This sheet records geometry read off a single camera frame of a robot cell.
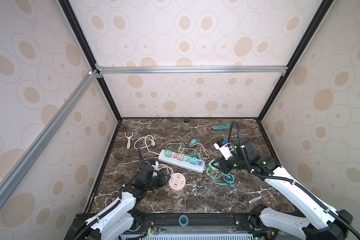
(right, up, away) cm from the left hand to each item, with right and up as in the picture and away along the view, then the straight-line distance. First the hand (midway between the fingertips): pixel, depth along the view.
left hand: (172, 176), depth 83 cm
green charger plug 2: (+20, +8, -11) cm, 24 cm away
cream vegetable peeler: (-33, +19, +23) cm, 44 cm away
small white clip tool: (+45, -12, -2) cm, 47 cm away
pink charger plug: (+4, +9, +7) cm, 13 cm away
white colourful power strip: (+16, +3, +7) cm, 18 cm away
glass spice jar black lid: (+8, +30, +24) cm, 39 cm away
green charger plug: (-3, +11, +9) cm, 15 cm away
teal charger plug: (+12, +7, +6) cm, 16 cm away
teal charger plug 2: (+13, +18, +20) cm, 30 cm away
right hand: (+22, +10, -9) cm, 26 cm away
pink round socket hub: (+3, -4, +2) cm, 5 cm away
